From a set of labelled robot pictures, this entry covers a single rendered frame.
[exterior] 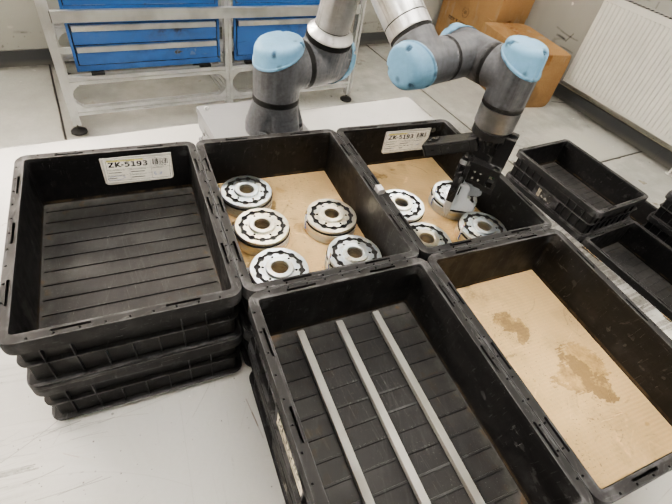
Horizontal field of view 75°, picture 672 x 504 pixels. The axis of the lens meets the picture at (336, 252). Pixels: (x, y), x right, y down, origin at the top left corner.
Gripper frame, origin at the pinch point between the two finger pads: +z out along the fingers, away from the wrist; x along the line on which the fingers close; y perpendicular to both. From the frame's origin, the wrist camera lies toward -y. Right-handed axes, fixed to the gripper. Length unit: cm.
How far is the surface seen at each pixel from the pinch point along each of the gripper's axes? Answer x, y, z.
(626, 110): 276, 64, 63
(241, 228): -33.9, -30.0, -0.9
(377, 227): -20.3, -8.7, -3.2
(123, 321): -63, -27, -8
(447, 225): -4.1, 2.0, 2.1
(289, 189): -15.3, -31.4, 2.1
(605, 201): 95, 47, 36
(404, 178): 5.7, -12.4, 2.1
